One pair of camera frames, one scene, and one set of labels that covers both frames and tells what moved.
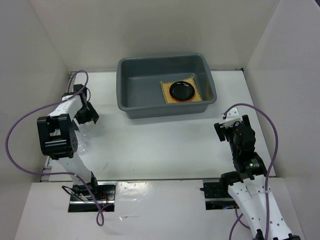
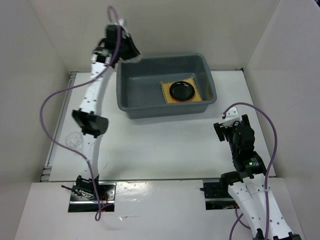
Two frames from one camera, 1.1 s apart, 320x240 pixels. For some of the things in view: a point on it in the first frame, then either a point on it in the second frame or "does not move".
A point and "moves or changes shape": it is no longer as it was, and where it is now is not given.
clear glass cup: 86,134 moves or changes shape
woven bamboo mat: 166,85 does not move
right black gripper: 220,131 does not move
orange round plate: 182,100 does not move
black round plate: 181,90 does not move
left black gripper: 93,115 -> 134,51
